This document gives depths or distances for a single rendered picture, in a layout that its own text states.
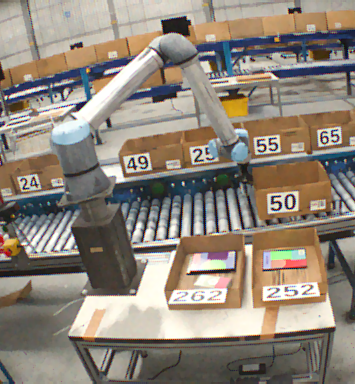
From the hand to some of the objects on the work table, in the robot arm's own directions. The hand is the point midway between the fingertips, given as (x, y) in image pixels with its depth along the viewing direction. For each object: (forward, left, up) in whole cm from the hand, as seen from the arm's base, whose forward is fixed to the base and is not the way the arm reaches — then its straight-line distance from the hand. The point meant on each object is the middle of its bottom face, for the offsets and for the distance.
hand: (246, 193), depth 214 cm
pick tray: (-70, -2, -9) cm, 70 cm away
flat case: (-53, +26, -5) cm, 60 cm away
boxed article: (-69, +29, -7) cm, 75 cm away
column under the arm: (-50, +70, -5) cm, 86 cm away
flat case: (-61, -4, -8) cm, 61 cm away
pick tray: (-62, +29, -7) cm, 69 cm away
